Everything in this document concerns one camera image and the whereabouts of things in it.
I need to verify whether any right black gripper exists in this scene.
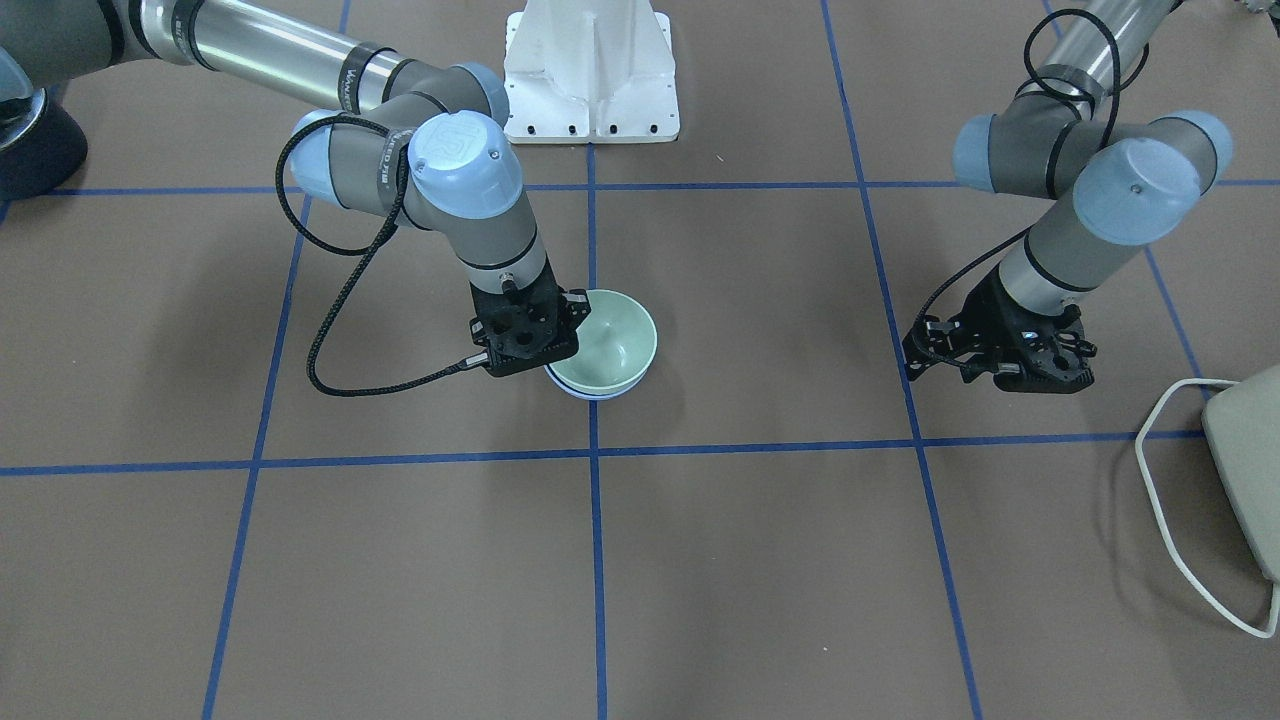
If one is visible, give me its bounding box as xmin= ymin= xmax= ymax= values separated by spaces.
xmin=471 ymin=270 xmax=591 ymax=378

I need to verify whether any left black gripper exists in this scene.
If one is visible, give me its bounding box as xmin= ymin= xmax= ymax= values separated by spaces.
xmin=902 ymin=263 xmax=1097 ymax=395

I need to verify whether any blue bowl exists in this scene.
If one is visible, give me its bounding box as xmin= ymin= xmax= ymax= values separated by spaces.
xmin=544 ymin=365 xmax=645 ymax=401

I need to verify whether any green bowl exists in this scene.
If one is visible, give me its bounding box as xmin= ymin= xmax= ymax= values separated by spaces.
xmin=550 ymin=290 xmax=658 ymax=389

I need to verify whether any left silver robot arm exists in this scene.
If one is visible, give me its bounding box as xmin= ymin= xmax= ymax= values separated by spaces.
xmin=901 ymin=1 xmax=1235 ymax=395

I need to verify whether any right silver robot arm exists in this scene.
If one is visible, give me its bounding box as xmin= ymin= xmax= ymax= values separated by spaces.
xmin=1 ymin=1 xmax=591 ymax=382

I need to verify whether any cream toaster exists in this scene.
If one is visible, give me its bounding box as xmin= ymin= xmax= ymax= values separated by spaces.
xmin=1202 ymin=366 xmax=1279 ymax=582

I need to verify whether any dark blue saucepan with lid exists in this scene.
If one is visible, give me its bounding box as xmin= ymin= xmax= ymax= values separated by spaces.
xmin=1 ymin=88 xmax=88 ymax=202

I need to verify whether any black wrist cable right arm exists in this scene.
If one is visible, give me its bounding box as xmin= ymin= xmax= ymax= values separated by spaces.
xmin=275 ymin=113 xmax=492 ymax=397

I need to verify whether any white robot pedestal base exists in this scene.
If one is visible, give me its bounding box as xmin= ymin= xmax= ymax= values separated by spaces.
xmin=504 ymin=1 xmax=682 ymax=145

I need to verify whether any white toaster power cable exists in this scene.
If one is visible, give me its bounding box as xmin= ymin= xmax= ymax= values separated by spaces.
xmin=1135 ymin=378 xmax=1280 ymax=639

